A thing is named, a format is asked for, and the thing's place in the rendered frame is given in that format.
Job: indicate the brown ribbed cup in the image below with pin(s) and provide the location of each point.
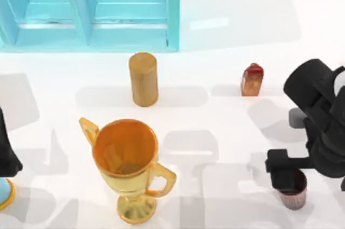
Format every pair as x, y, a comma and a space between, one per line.
295, 198

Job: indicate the pale grey rounded box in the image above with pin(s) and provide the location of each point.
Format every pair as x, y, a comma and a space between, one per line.
297, 118

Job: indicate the small red brown bottle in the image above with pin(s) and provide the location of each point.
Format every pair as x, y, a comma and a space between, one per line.
252, 82

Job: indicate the gold trophy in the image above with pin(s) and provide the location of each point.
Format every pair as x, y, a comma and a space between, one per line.
126, 153

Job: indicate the wooden cylinder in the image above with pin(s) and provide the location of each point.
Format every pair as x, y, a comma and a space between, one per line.
143, 80

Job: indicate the light blue rack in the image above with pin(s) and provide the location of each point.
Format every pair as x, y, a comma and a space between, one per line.
81, 10

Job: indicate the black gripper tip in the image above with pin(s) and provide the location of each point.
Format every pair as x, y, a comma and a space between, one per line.
9, 148

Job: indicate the light blue orange-rimmed object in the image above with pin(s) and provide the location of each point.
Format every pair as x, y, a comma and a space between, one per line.
5, 192

